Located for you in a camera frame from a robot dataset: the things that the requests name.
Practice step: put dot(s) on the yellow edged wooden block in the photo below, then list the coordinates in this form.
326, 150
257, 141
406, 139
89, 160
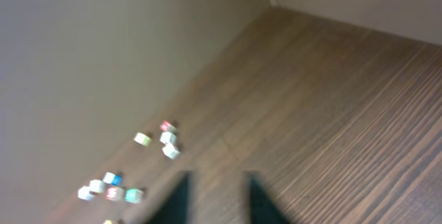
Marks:
97, 186

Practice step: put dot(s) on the plain wooden block far left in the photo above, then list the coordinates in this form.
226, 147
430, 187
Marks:
84, 193

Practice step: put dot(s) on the red letter block right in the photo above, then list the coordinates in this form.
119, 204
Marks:
167, 126

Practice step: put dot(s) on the white picture block right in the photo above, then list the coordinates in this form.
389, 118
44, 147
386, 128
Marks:
170, 151

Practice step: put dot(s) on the plain wooden block top right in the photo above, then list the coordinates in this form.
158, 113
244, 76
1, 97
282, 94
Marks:
142, 139

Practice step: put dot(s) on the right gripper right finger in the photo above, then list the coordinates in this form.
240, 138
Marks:
261, 208

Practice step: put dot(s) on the white block red side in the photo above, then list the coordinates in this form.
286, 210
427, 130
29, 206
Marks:
168, 137

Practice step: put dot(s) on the plain wooden block blue side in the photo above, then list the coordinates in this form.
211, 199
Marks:
112, 179

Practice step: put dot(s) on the red U block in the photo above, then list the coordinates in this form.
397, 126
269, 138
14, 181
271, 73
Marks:
115, 193

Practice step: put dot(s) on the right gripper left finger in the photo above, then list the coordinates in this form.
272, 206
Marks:
175, 209

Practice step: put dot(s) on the green Z block centre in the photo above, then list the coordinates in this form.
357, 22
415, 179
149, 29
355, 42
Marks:
134, 195

